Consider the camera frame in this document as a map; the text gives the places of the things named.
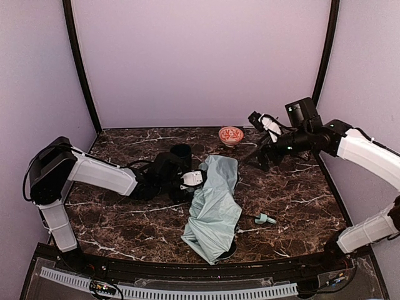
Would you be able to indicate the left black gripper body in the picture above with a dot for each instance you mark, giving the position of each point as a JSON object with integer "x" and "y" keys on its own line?
{"x": 180, "y": 192}

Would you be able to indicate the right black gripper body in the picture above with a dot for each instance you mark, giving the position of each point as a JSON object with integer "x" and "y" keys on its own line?
{"x": 266, "y": 154}

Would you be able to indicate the black corner post left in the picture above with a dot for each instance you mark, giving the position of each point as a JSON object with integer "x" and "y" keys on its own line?
{"x": 72, "y": 33}

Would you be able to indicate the red patterned white bowl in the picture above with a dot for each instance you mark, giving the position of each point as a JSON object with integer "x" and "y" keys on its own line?
{"x": 230, "y": 136}

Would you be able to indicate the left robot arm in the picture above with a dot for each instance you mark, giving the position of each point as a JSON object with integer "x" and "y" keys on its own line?
{"x": 58, "y": 163}

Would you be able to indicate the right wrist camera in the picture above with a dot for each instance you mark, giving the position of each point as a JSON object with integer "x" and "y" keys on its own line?
{"x": 264, "y": 123}

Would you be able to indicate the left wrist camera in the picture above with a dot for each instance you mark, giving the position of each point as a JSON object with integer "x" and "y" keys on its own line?
{"x": 193, "y": 179}

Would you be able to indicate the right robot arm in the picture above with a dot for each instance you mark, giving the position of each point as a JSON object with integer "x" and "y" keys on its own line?
{"x": 339, "y": 139}

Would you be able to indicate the dark green mug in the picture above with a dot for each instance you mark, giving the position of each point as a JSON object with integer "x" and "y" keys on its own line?
{"x": 184, "y": 153}

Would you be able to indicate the mint green folding umbrella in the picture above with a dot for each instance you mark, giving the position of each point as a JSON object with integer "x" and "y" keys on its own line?
{"x": 214, "y": 214}

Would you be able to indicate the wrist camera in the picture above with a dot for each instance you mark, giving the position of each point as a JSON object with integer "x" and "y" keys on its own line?
{"x": 193, "y": 179}
{"x": 264, "y": 123}

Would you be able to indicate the white slotted cable duct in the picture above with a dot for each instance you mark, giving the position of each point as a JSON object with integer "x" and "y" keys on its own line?
{"x": 153, "y": 289}

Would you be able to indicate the black front rail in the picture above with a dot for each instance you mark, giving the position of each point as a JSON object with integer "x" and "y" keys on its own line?
{"x": 294, "y": 269}

